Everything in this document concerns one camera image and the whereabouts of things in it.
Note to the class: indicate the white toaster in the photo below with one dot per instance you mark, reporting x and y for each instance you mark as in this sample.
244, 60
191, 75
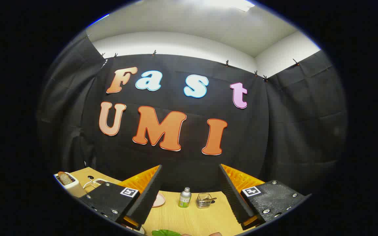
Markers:
74, 188

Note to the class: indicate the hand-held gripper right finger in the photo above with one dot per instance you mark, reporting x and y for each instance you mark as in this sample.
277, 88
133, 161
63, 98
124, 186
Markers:
233, 196

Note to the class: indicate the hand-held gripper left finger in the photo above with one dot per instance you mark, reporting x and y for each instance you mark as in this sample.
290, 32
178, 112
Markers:
149, 193

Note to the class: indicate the row of black cloth clips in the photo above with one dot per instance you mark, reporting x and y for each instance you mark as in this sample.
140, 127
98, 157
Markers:
227, 63

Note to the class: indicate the small brown wooden utensil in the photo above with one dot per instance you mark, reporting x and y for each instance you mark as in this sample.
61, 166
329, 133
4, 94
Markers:
208, 199

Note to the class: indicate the silver bottle with green label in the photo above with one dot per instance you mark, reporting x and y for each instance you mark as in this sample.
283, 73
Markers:
184, 198

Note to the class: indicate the green lettuce leaf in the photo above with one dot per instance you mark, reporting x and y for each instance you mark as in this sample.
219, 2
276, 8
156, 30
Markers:
165, 233

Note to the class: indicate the pink round plate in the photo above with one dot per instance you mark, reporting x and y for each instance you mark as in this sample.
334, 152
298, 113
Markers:
159, 200

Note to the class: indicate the toasted white bread slice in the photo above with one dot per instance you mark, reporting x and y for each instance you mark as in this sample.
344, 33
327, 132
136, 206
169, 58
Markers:
65, 178

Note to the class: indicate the white sectioned dish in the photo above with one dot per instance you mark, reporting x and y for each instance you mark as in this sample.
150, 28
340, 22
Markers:
101, 182

